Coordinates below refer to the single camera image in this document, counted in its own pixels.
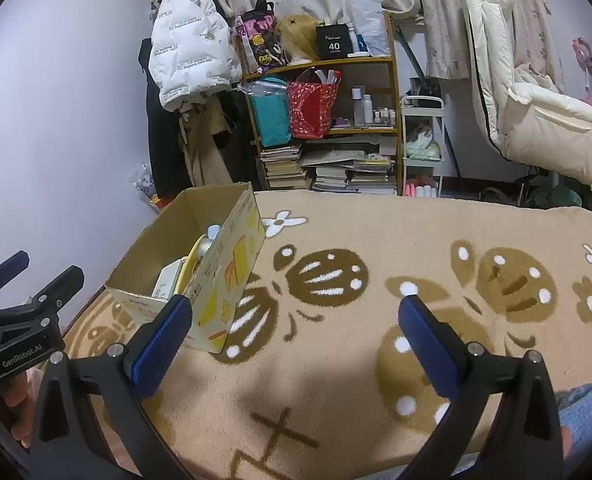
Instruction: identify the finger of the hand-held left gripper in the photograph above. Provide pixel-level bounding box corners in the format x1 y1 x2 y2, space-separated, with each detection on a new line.
0 266 85 328
0 250 31 306

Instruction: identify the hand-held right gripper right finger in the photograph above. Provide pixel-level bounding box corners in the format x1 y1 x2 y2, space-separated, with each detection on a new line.
393 294 564 480

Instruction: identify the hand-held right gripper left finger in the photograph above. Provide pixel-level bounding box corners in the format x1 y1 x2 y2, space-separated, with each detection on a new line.
28 294 194 480

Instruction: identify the round green patterned tin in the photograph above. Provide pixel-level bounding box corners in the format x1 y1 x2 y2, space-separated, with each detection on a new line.
175 234 214 297

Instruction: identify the cardboard box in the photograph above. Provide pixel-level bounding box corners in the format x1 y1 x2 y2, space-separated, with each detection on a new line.
105 182 267 356

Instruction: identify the person's left hand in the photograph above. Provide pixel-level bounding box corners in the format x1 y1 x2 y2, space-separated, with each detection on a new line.
1 367 42 448

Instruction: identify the black coat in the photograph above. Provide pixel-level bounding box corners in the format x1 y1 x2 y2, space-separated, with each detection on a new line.
138 40 192 198

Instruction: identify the person's blue-clad leg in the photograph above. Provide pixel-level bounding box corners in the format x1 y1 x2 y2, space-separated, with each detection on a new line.
556 382 592 468

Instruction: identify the beige trench coat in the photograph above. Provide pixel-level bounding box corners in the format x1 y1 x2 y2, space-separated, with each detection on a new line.
178 92 234 188

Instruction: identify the green tissue pack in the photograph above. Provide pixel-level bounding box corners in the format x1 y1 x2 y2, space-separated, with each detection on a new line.
405 142 441 161

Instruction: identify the stack of books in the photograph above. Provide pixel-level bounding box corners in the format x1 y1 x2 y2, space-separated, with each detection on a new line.
260 137 399 195

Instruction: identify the dark green bag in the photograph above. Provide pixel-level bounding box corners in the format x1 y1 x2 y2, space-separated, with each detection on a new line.
531 184 583 208

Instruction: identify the dark hanging garment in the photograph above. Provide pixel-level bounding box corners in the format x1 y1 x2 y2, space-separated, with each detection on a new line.
211 85 262 191

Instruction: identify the white trolley cart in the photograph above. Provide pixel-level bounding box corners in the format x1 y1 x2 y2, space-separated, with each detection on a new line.
400 95 447 198

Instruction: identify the row of cosmetic bottles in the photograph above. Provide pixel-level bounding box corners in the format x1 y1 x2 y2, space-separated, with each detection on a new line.
351 86 398 128

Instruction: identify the teal gift bag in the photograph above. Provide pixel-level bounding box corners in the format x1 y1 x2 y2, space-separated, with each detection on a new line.
248 77 293 148

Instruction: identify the red gift bag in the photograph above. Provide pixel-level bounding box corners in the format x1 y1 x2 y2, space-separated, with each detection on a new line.
287 70 342 140

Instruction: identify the white puffer jacket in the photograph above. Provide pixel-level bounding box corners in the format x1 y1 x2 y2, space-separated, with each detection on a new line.
148 0 244 111

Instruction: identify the wooden shelf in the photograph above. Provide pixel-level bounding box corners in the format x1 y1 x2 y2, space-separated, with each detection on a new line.
236 12 402 193

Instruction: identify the purple patterned bag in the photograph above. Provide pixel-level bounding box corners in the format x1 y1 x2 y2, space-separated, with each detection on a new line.
233 0 287 71

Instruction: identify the black box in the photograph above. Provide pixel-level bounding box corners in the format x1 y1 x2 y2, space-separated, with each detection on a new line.
316 24 351 58

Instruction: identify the pink fan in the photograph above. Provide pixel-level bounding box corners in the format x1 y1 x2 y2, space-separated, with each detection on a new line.
571 37 592 103

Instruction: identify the clear plastic bag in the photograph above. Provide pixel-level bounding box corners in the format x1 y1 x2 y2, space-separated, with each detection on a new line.
348 0 391 57

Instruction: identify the blonde wig head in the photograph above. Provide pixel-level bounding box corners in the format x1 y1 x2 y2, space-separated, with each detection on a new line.
275 15 323 65

